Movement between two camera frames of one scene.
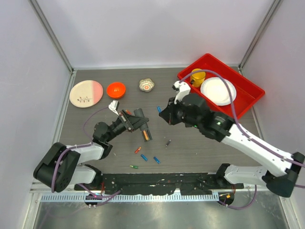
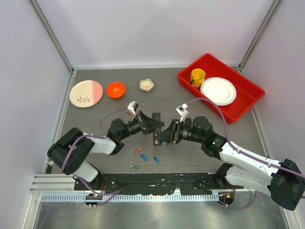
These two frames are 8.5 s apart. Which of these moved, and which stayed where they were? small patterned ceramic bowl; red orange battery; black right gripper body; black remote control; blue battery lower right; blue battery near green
Moved: black remote control; black right gripper body
Stayed: blue battery lower right; small patterned ceramic bowl; red orange battery; blue battery near green
